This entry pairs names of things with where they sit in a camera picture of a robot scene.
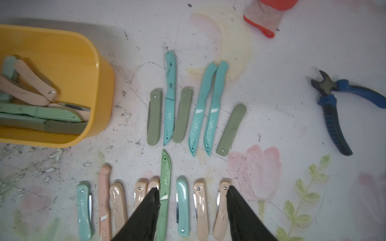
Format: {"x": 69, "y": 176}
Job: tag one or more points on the teal curved handle knife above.
{"x": 200, "y": 107}

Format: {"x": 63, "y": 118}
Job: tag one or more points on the peach fruit knife in tray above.
{"x": 221, "y": 221}

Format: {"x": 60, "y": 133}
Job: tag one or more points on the red work glove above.
{"x": 266, "y": 15}

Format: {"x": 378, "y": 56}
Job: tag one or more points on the yellow plastic storage tray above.
{"x": 72, "y": 65}

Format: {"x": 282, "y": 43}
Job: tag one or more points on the light green knife handle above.
{"x": 41, "y": 112}

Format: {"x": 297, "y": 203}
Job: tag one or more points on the beige glossy knife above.
{"x": 47, "y": 90}
{"x": 20, "y": 93}

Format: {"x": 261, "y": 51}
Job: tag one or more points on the pink folding fruit knife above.
{"x": 118, "y": 200}

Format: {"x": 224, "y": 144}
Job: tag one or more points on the blue handled pliers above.
{"x": 329, "y": 104}

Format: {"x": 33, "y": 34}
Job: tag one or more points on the green folding fruit knife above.
{"x": 164, "y": 193}

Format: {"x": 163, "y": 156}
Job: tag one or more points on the long coral fruit knife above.
{"x": 104, "y": 209}

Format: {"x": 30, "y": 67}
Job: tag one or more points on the teal folding fruit knife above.
{"x": 183, "y": 207}

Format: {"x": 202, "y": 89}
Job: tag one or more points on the mint knife in tray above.
{"x": 10, "y": 73}

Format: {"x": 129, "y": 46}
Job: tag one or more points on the teal lettered fruit knife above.
{"x": 169, "y": 115}

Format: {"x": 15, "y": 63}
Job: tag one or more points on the mint folding knife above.
{"x": 84, "y": 212}

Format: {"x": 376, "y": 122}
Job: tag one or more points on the sage green fruit knife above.
{"x": 154, "y": 117}

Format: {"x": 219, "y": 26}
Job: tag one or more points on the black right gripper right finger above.
{"x": 244, "y": 223}

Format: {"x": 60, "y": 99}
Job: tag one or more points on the peach fruit knife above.
{"x": 200, "y": 201}
{"x": 221, "y": 221}

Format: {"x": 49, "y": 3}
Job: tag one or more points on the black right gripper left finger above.
{"x": 141, "y": 226}

